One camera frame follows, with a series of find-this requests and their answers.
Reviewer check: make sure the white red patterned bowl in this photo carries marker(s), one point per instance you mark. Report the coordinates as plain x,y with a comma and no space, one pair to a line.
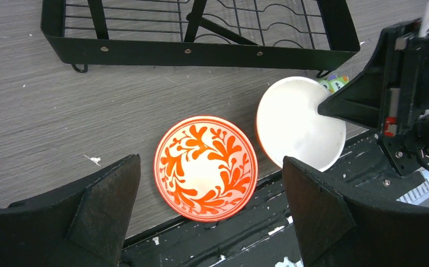
205,168

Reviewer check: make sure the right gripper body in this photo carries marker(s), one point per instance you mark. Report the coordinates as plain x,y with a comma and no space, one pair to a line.
402,55

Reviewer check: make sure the orange bowl top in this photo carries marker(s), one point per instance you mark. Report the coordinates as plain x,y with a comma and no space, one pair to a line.
288,124

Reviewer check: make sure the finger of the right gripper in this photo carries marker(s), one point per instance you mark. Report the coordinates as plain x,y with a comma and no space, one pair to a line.
365,100

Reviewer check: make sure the black wire dish rack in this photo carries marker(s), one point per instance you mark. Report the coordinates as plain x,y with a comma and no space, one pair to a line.
300,35

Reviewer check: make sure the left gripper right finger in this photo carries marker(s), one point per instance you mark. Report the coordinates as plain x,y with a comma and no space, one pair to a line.
337,224

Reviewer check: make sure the green owl number tile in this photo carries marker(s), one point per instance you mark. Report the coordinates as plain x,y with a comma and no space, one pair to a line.
333,83

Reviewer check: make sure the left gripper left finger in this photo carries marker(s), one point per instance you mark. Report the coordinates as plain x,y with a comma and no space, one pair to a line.
83,223

